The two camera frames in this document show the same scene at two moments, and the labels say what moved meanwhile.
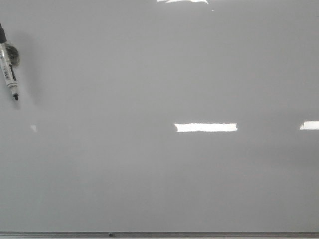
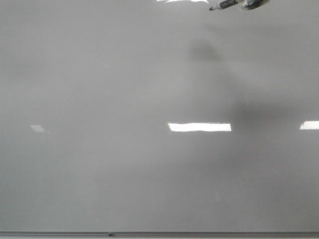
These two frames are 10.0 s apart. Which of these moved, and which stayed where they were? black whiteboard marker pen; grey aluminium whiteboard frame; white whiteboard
Moved: black whiteboard marker pen
Stayed: grey aluminium whiteboard frame; white whiteboard
